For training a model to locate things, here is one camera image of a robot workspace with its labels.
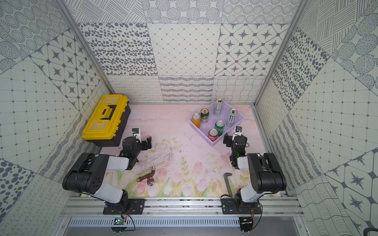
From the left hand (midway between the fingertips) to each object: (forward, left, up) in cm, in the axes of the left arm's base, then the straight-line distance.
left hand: (142, 135), depth 94 cm
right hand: (+2, -60, -1) cm, 60 cm away
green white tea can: (+16, -41, +3) cm, 44 cm away
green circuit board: (-45, +3, -8) cm, 46 cm away
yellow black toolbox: (+1, +19, +12) cm, 22 cm away
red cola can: (0, -46, +3) cm, 46 cm away
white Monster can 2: (+13, -59, +4) cm, 61 cm away
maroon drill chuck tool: (-27, -11, -5) cm, 30 cm away
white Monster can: (+24, -51, +7) cm, 57 cm away
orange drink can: (+11, -35, +4) cm, 37 cm away
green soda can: (+7, -51, +3) cm, 52 cm away
